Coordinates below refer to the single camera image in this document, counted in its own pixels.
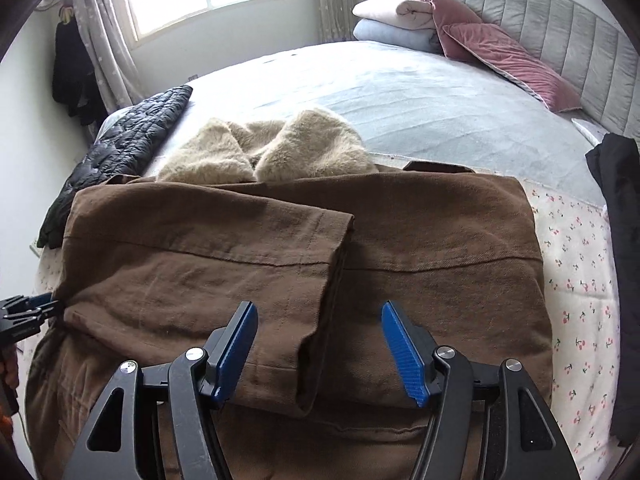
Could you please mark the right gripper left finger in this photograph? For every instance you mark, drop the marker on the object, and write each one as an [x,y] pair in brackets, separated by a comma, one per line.
[121,437]

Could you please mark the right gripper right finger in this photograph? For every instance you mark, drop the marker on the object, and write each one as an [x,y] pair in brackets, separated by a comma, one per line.
[520,437]

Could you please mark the brown cotton coat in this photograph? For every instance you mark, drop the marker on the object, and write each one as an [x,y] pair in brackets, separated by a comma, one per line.
[300,299]

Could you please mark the dark clothes hanging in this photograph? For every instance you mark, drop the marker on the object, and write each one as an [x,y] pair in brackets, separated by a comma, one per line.
[74,82]

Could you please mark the left hand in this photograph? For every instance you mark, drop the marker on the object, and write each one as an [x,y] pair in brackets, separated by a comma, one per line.
[10,380]

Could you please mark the black quilted jacket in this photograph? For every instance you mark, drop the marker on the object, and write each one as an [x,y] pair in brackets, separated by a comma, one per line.
[127,147]

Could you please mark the floral cherry bed sheet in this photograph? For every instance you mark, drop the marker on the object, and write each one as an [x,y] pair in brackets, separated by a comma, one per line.
[580,309]

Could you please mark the black garment on bed edge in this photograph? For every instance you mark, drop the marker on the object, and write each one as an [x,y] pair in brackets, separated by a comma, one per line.
[614,164]

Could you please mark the grey curtain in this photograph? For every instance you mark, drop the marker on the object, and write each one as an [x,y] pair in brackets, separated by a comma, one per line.
[116,74]

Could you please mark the grey bed cover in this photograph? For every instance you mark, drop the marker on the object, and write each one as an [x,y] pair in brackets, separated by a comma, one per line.
[401,102]

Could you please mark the grey padded headboard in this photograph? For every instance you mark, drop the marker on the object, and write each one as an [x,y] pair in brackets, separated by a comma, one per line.
[596,58]

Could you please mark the pink velvet pillow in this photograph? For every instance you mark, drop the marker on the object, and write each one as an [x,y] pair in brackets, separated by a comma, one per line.
[465,38]

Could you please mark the folded light blue blanket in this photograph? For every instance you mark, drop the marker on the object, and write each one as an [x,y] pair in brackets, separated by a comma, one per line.
[425,40]

